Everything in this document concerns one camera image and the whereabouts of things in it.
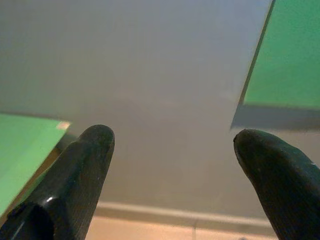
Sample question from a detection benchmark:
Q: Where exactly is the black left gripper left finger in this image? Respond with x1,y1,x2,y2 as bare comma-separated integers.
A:
0,124,116,240

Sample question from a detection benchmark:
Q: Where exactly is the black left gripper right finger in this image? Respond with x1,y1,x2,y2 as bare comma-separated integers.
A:
232,128,320,240

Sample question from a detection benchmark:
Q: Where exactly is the green board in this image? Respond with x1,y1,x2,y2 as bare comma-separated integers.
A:
241,0,320,110
0,113,72,216

